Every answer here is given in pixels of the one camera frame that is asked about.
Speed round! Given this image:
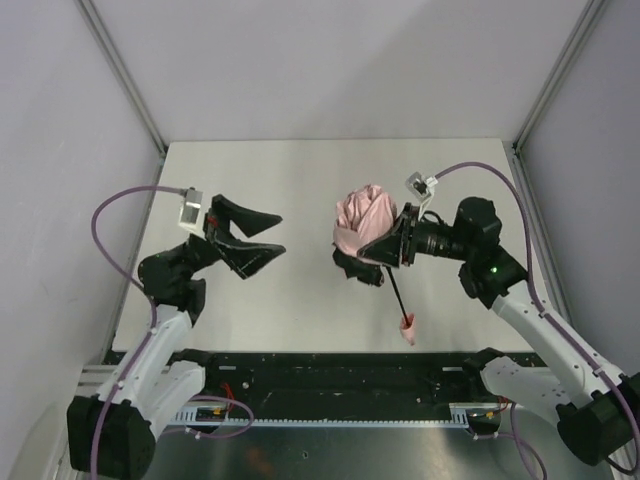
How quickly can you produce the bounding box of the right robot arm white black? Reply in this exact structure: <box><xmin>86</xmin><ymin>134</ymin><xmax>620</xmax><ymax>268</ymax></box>
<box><xmin>358</xmin><ymin>197</ymin><xmax>639</xmax><ymax>466</ymax></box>

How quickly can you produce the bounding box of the aluminium corner post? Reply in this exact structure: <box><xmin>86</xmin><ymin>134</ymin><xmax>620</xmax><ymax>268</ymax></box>
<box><xmin>512</xmin><ymin>0</ymin><xmax>611</xmax><ymax>155</ymax></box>
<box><xmin>74</xmin><ymin>0</ymin><xmax>168</xmax><ymax>159</ymax></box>

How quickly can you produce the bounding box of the grey slotted cable duct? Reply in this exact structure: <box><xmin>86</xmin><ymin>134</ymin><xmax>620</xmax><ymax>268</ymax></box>
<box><xmin>169</xmin><ymin>402</ymin><xmax>474</xmax><ymax>429</ymax></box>

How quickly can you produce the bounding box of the right aluminium corner post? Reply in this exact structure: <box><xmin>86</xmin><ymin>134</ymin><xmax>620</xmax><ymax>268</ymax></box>
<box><xmin>512</xmin><ymin>0</ymin><xmax>611</xmax><ymax>155</ymax></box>

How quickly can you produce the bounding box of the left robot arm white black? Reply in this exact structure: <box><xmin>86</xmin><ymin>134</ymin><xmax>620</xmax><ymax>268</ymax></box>
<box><xmin>66</xmin><ymin>188</ymin><xmax>286</xmax><ymax>479</ymax></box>

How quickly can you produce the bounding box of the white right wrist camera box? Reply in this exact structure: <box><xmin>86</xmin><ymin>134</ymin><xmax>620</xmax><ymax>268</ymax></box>
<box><xmin>405</xmin><ymin>172</ymin><xmax>438</xmax><ymax>218</ymax></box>

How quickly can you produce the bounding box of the pink and black folding umbrella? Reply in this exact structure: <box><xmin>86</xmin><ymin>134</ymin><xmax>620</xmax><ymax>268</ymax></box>
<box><xmin>330</xmin><ymin>183</ymin><xmax>419</xmax><ymax>347</ymax></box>

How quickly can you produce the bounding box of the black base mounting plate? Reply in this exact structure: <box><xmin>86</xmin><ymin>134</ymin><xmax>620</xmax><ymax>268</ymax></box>
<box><xmin>172</xmin><ymin>352</ymin><xmax>509</xmax><ymax>428</ymax></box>

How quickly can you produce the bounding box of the left aluminium corner post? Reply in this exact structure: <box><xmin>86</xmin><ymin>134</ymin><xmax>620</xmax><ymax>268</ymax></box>
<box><xmin>74</xmin><ymin>0</ymin><xmax>168</xmax><ymax>159</ymax></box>

